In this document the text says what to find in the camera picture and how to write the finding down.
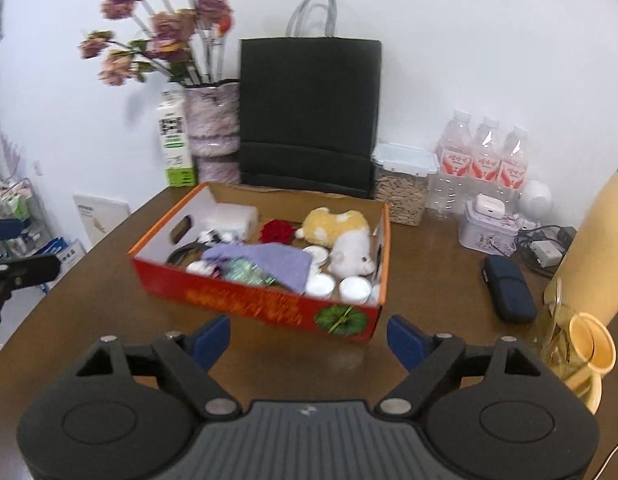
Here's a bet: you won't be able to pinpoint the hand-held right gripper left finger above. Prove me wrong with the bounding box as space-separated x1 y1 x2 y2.
74 314 241 421

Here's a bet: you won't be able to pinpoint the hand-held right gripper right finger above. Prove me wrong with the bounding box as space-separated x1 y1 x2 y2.
376 314 543 421

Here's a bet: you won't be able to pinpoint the red orange cardboard box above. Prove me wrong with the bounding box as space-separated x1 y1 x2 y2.
128 181 393 345

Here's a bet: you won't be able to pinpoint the black cable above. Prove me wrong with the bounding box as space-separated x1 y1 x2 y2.
165 241 211 266

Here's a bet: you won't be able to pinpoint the purple cloth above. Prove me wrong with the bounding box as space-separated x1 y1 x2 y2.
203 242 313 294

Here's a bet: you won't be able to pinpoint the red rose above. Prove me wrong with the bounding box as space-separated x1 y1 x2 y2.
258 218 298 245

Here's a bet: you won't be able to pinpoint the clear seed container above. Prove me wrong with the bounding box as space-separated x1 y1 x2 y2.
371 143 439 226

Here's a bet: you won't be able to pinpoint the blue white box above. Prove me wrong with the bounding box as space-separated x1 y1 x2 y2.
38 236 86 267

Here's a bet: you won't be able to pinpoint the shiny iridescent bag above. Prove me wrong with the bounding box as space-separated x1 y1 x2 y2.
223 257 276 287

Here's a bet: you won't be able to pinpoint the white booklet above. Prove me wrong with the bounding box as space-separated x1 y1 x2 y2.
72 193 130 250

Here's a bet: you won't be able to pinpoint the white black small gadget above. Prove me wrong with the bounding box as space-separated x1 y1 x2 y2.
196 228 240 247

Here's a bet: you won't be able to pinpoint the dark blue case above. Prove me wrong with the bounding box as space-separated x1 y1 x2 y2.
481 253 538 324

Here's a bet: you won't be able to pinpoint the white rectangular box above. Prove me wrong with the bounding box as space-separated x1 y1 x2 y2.
203 203 260 241

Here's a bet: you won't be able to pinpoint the white floral tin box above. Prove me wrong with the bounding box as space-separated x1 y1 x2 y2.
458 200 520 264

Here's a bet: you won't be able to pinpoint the yellow white plush toy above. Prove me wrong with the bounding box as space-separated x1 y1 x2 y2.
294 207 378 279

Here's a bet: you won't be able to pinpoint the clear glass jar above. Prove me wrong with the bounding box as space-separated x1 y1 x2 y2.
535 276 590 382

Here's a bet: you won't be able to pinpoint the white earbuds case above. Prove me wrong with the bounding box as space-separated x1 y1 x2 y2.
476 194 505 216

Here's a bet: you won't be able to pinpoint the grey charger adapter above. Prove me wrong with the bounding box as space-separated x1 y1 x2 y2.
531 239 563 268

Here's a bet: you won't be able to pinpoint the clear water bottle red label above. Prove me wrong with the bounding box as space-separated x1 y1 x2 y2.
470 116 501 202
428 108 474 219
498 124 531 202

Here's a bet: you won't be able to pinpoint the white green milk carton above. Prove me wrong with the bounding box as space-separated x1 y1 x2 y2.
155 88 198 189

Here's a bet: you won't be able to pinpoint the yellow cup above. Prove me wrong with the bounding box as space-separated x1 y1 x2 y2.
568 312 618 417

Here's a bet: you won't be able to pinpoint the white round speaker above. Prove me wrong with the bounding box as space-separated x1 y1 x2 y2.
518 179 553 222

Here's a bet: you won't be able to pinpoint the yellow thermos bottle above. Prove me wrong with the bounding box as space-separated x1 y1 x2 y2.
558 141 618 329

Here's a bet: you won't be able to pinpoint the black paper bag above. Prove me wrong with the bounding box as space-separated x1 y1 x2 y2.
237 0 384 200

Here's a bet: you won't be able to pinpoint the dried pink flowers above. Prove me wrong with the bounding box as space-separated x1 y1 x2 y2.
78 0 235 87

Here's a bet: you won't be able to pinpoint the metal wire rack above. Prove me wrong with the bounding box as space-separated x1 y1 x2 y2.
0 175 58 294

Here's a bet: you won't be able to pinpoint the white charger with cable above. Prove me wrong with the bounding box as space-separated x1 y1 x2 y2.
513 225 578 277

